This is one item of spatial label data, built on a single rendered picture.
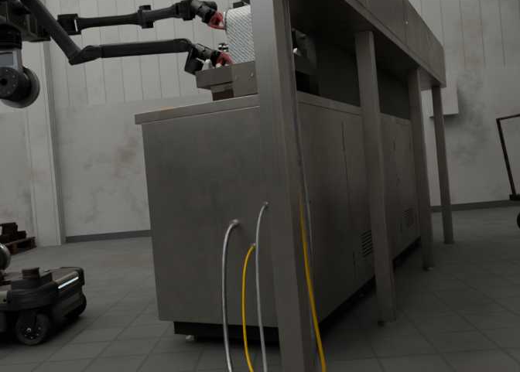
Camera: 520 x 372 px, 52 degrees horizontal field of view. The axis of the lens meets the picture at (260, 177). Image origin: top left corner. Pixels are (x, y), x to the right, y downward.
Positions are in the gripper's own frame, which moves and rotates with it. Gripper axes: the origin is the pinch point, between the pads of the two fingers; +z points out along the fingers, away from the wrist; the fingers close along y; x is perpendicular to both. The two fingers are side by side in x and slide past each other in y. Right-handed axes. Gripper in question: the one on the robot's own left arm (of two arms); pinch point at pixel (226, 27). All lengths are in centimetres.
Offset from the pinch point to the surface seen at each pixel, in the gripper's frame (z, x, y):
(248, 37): 16.5, 2.9, 8.2
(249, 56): 21.0, -2.8, 8.2
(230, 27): 7.2, 2.2, 8.3
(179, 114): 22, -31, 34
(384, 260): 108, -38, -6
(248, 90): 39, -10, 30
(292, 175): 87, -9, 81
